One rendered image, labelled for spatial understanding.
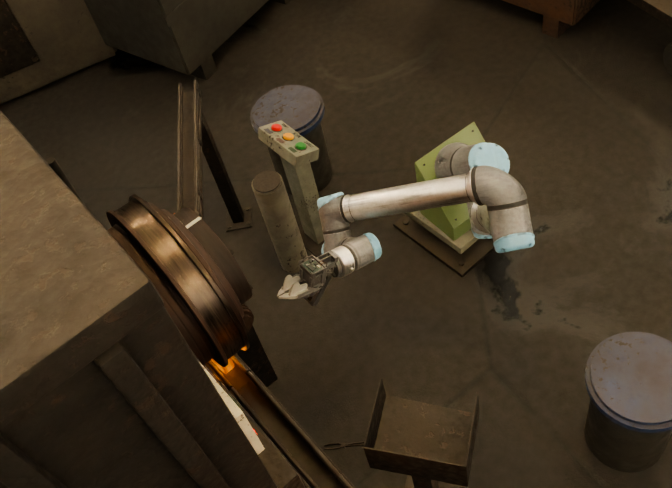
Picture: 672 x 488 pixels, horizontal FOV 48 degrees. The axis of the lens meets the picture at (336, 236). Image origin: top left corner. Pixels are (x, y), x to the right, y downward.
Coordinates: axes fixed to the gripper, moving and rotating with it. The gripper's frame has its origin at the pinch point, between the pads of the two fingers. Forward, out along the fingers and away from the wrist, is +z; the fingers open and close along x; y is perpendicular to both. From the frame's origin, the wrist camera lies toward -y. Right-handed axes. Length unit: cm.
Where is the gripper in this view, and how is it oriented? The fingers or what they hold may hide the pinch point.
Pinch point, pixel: (281, 296)
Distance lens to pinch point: 225.3
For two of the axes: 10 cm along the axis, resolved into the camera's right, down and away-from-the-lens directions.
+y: 0.7, -7.6, -6.4
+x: 6.4, 5.3, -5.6
